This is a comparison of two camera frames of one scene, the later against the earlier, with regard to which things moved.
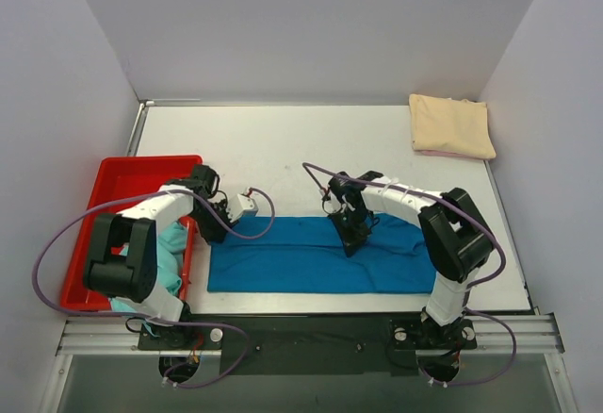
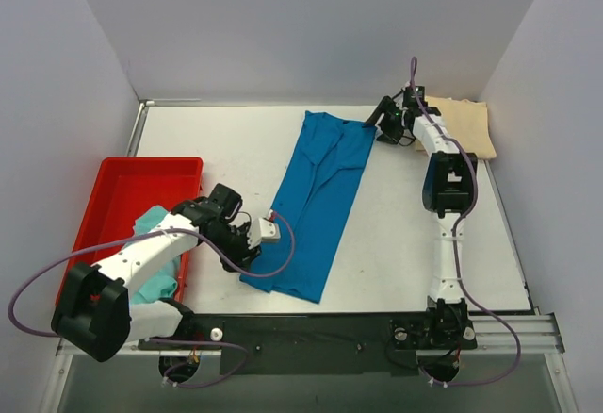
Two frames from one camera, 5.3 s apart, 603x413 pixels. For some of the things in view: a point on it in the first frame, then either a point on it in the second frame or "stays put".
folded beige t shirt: [450, 124] stays put
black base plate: [309, 344] stays put
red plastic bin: [118, 178] stays put
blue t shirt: [305, 254] -> [317, 198]
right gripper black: [351, 223] -> [387, 117]
